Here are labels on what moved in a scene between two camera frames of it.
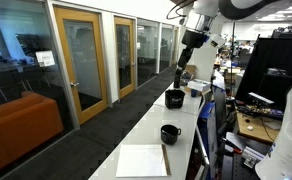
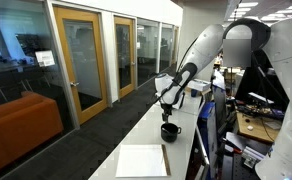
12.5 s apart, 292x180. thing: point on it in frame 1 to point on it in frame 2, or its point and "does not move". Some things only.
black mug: (169, 134) does not move
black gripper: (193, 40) to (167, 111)
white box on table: (200, 85) does not move
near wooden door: (82, 43) does not move
